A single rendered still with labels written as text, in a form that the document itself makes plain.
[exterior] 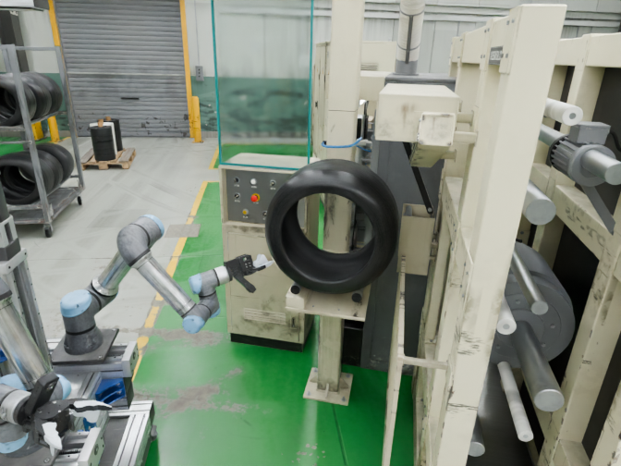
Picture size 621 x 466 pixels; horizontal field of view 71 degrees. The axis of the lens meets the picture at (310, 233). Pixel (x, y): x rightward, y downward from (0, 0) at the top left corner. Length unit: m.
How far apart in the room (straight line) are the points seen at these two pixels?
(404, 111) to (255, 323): 1.99
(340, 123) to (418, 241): 0.67
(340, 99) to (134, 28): 9.33
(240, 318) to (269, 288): 0.33
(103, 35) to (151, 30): 1.02
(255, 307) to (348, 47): 1.73
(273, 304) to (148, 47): 8.87
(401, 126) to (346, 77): 0.68
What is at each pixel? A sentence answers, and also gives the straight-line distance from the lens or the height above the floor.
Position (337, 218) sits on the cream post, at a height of 1.13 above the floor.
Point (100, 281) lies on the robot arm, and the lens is 2.06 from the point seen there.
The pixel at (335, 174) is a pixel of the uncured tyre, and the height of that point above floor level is 1.45.
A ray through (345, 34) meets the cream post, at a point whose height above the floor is 1.97.
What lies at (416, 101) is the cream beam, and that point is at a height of 1.76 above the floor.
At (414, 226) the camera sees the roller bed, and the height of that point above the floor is 1.15.
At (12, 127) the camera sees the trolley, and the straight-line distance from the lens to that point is 5.17.
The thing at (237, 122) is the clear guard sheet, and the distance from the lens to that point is 2.60.
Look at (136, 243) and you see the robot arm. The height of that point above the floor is 1.22.
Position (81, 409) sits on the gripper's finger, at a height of 1.06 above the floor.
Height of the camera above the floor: 1.88
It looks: 22 degrees down
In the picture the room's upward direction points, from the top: 2 degrees clockwise
